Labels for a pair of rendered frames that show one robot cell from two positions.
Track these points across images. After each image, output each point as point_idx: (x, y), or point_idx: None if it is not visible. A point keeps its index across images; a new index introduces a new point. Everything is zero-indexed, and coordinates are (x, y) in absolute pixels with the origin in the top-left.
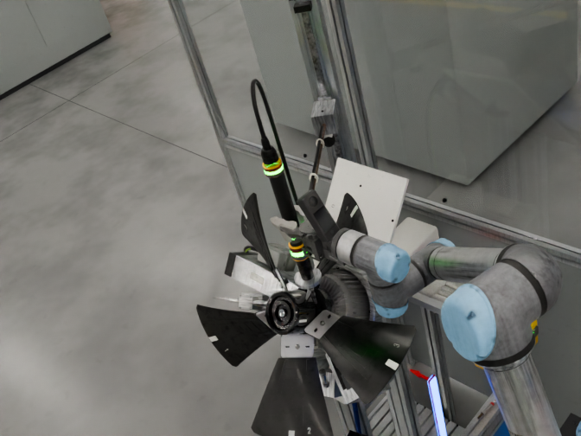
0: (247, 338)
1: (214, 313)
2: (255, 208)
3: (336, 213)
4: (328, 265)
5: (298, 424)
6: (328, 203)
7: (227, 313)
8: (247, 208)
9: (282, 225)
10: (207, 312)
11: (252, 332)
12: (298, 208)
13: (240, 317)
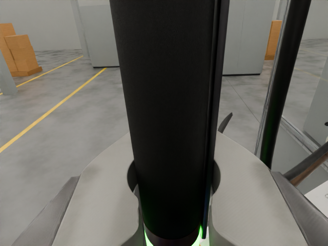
0: (144, 239)
1: (137, 194)
2: (221, 130)
3: (327, 208)
4: None
5: None
6: (321, 188)
7: (140, 205)
8: (219, 128)
9: (86, 178)
10: (136, 189)
11: (146, 241)
12: (235, 166)
13: (142, 219)
